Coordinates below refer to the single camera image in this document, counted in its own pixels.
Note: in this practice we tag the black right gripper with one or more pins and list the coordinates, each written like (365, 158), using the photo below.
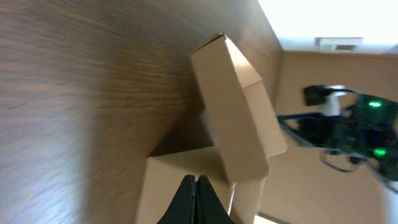
(331, 133)

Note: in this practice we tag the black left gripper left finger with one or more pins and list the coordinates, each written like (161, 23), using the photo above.
(182, 207)

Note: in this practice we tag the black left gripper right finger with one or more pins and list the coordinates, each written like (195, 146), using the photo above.
(209, 209)

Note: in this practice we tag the brown cardboard box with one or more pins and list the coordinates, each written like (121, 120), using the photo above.
(242, 123)

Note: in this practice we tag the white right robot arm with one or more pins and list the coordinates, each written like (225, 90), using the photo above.
(378, 116)

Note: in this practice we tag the white wall fixture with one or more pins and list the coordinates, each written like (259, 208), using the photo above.
(338, 43)

